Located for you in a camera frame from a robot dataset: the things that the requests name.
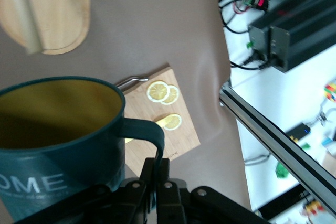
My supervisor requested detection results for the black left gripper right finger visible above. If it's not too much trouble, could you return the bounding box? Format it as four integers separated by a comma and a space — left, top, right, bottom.
157, 158, 271, 224

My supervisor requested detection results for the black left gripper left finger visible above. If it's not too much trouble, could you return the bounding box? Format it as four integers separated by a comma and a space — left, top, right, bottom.
25, 157, 158, 224

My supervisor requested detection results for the dark green enamel mug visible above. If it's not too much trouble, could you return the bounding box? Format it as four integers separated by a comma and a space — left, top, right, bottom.
0, 76, 166, 222

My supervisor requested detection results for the wooden mug tree rack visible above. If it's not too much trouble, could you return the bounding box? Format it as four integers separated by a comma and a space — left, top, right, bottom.
0, 0, 91, 56

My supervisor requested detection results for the bamboo cutting board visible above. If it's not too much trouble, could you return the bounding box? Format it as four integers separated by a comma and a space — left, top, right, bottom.
115, 63, 202, 177

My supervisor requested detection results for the lemon slice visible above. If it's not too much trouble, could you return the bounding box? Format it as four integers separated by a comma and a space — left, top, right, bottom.
162, 113, 182, 131
146, 81, 170, 103
160, 84, 180, 105

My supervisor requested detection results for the yellow plastic fork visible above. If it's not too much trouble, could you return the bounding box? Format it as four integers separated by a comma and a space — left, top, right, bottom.
125, 115, 171, 145

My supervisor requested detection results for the green plastic piece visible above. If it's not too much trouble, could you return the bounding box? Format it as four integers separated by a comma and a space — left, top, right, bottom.
275, 161, 290, 179

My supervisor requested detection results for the black device with blue light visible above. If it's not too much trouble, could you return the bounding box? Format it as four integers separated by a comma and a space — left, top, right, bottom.
286, 121, 312, 141

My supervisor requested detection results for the brown table mat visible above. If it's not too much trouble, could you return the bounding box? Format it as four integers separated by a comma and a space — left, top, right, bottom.
0, 0, 253, 224

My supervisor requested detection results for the black power supply box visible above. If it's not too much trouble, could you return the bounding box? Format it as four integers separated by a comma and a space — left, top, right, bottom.
269, 0, 336, 74
248, 0, 274, 63

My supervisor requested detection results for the aluminium profile rail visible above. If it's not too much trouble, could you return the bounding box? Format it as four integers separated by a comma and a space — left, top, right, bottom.
219, 81, 336, 213

